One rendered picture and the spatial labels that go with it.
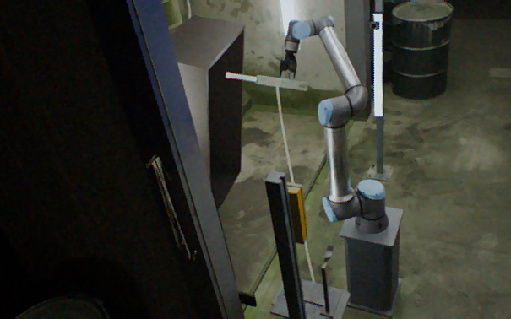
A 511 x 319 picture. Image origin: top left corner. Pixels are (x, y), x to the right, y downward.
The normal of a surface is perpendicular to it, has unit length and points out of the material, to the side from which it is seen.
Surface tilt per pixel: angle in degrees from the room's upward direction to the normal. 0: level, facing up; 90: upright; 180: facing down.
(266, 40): 90
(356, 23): 90
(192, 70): 90
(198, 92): 90
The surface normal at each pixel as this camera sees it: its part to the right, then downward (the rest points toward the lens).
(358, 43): -0.42, 0.57
